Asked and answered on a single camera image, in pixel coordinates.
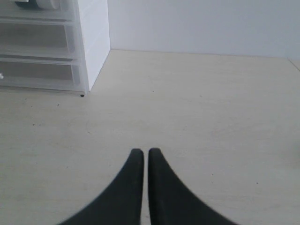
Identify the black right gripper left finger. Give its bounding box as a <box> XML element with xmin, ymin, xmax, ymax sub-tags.
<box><xmin>61</xmin><ymin>149</ymin><xmax>144</xmax><ymax>225</ymax></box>

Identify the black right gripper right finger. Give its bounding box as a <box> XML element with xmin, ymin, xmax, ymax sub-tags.
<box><xmin>148</xmin><ymin>148</ymin><xmax>236</xmax><ymax>225</ymax></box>

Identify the teal bottle with white cap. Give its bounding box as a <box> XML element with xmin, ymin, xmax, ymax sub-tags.
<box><xmin>14</xmin><ymin>0</ymin><xmax>60</xmax><ymax>10</ymax></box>

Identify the clear bottom wide drawer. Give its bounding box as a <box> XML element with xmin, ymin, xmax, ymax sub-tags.
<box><xmin>0</xmin><ymin>61</ymin><xmax>83</xmax><ymax>91</ymax></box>

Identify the clear wide drawer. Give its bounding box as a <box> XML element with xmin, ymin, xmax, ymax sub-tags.
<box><xmin>0</xmin><ymin>61</ymin><xmax>83</xmax><ymax>91</ymax></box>
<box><xmin>0</xmin><ymin>23</ymin><xmax>76</xmax><ymax>60</ymax></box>

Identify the white plastic drawer cabinet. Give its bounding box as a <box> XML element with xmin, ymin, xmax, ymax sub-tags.
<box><xmin>0</xmin><ymin>0</ymin><xmax>111</xmax><ymax>94</ymax></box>

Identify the clear middle wide drawer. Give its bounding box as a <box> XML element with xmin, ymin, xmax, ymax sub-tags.
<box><xmin>0</xmin><ymin>23</ymin><xmax>76</xmax><ymax>60</ymax></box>

